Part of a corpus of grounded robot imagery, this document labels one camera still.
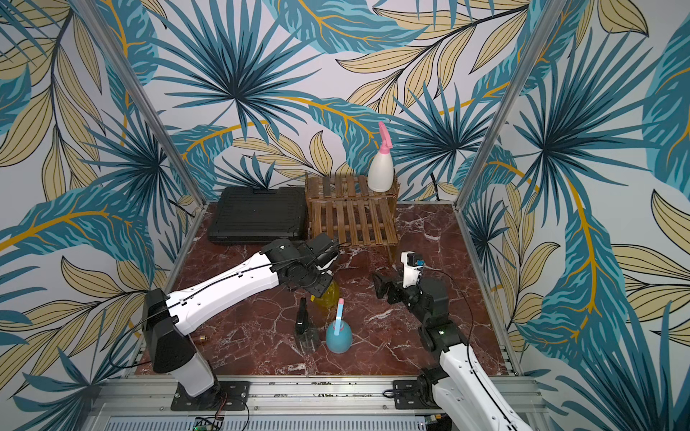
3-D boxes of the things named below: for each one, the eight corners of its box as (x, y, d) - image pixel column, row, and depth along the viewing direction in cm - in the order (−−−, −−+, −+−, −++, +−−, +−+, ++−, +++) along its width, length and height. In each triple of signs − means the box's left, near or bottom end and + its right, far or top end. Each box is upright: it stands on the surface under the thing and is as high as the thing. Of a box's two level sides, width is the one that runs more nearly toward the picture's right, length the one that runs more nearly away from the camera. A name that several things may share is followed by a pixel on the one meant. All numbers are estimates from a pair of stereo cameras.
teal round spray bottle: (328, 354, 83) (325, 333, 67) (329, 324, 88) (327, 298, 73) (350, 354, 83) (352, 333, 67) (350, 324, 88) (352, 298, 73)
